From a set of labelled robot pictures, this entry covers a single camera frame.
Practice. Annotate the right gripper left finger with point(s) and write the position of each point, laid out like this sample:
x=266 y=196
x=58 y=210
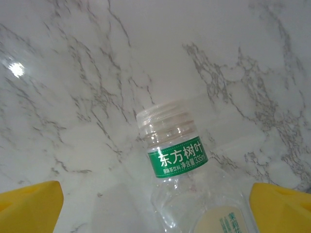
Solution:
x=29 y=208

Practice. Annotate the clear bottle green label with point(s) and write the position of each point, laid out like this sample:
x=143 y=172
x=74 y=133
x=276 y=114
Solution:
x=179 y=165

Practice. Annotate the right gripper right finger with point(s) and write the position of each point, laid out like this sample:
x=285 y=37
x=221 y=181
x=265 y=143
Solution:
x=284 y=211

